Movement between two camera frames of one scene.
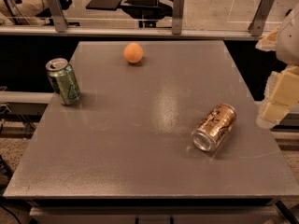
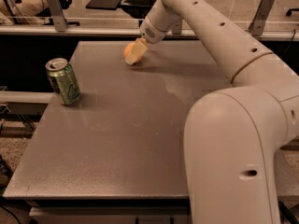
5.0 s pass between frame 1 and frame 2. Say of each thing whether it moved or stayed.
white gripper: moved
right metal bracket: stayed
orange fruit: stayed
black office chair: stayed
